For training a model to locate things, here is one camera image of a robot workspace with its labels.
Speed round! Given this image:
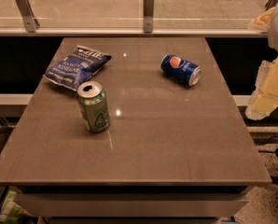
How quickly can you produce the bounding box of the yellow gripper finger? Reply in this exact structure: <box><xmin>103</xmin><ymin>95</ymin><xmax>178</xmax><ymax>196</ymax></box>
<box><xmin>245</xmin><ymin>57</ymin><xmax>278</xmax><ymax>120</ymax></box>
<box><xmin>248</xmin><ymin>7</ymin><xmax>274</xmax><ymax>33</ymax></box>

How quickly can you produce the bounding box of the blue pepsi can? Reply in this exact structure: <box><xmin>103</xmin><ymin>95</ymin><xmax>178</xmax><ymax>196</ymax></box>
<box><xmin>160</xmin><ymin>54</ymin><xmax>202</xmax><ymax>87</ymax></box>

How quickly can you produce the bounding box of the green soda can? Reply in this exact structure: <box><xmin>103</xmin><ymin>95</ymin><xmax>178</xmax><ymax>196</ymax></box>
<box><xmin>76</xmin><ymin>81</ymin><xmax>110</xmax><ymax>133</ymax></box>

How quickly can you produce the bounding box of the blue chips bag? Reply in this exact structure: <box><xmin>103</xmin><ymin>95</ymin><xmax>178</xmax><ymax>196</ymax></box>
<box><xmin>44</xmin><ymin>45</ymin><xmax>111</xmax><ymax>91</ymax></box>

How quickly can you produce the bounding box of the glass railing panel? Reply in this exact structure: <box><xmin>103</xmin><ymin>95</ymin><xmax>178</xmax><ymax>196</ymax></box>
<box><xmin>0</xmin><ymin>0</ymin><xmax>269</xmax><ymax>29</ymax></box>

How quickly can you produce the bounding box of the middle metal railing bracket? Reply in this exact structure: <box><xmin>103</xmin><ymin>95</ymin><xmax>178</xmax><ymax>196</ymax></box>
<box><xmin>143</xmin><ymin>0</ymin><xmax>154</xmax><ymax>33</ymax></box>

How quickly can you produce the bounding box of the left metal railing bracket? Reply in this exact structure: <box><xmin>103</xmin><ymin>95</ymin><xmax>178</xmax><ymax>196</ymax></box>
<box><xmin>15</xmin><ymin>0</ymin><xmax>40</xmax><ymax>33</ymax></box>

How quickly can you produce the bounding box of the brown table frame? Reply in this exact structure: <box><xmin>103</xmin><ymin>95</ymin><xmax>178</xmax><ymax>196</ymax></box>
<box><xmin>15</xmin><ymin>193</ymin><xmax>248</xmax><ymax>217</ymax></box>

